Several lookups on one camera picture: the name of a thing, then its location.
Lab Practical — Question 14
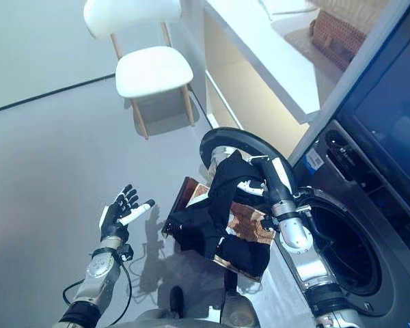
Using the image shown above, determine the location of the right silver robot leg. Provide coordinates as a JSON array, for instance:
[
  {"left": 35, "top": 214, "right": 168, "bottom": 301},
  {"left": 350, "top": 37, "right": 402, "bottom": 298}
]
[{"left": 221, "top": 273, "right": 259, "bottom": 328}]

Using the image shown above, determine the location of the dark washing machine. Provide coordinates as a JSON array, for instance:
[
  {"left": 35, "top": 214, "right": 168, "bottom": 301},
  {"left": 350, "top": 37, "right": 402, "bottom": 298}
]
[{"left": 276, "top": 119, "right": 410, "bottom": 328}]

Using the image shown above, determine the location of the wicker laundry basket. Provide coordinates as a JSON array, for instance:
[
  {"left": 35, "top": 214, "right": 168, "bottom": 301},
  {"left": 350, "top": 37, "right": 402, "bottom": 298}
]
[{"left": 186, "top": 182, "right": 277, "bottom": 284}]

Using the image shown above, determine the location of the brown wicker basket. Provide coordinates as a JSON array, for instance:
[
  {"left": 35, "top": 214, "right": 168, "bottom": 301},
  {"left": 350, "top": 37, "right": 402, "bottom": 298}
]
[{"left": 309, "top": 10, "right": 368, "bottom": 72}]

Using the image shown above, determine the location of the folded white towel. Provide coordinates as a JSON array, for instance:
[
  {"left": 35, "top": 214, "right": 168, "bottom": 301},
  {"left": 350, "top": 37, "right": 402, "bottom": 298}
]
[{"left": 259, "top": 0, "right": 320, "bottom": 17}]

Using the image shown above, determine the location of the white counter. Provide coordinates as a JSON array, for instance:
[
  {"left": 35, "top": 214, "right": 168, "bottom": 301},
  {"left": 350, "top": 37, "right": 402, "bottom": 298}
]
[{"left": 203, "top": 0, "right": 321, "bottom": 158}]

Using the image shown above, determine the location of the black baseboard strip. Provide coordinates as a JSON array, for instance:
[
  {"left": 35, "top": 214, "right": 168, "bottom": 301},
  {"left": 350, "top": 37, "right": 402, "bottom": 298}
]
[{"left": 0, "top": 74, "right": 118, "bottom": 115}]

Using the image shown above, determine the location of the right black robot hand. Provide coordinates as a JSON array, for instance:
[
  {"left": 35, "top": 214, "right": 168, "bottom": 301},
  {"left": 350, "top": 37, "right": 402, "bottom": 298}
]
[{"left": 237, "top": 155, "right": 297, "bottom": 208}]

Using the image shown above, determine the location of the white chair with wooden legs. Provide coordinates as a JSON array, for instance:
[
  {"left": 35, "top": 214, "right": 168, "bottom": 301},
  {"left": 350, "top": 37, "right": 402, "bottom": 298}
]
[{"left": 83, "top": 0, "right": 195, "bottom": 140}]

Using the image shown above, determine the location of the round glass washing machine door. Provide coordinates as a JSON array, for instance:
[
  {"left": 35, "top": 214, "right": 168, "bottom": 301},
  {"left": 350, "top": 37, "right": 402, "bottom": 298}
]
[{"left": 198, "top": 127, "right": 297, "bottom": 206}]

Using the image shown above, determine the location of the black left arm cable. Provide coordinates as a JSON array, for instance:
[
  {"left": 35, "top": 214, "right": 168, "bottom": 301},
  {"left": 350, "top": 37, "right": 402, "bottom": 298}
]
[{"left": 61, "top": 258, "right": 134, "bottom": 325}]

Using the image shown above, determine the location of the black garment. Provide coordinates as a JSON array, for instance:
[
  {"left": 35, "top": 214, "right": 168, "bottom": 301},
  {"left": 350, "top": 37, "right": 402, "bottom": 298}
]
[
  {"left": 221, "top": 235, "right": 271, "bottom": 278},
  {"left": 172, "top": 150, "right": 264, "bottom": 261}
]

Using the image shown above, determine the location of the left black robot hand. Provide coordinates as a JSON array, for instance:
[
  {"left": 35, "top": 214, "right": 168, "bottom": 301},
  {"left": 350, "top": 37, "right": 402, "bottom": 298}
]
[{"left": 98, "top": 184, "right": 156, "bottom": 244}]

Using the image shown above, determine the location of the grey robot torso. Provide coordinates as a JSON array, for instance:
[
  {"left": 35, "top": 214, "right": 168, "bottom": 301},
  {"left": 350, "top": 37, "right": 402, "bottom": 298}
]
[{"left": 119, "top": 309, "right": 226, "bottom": 328}]

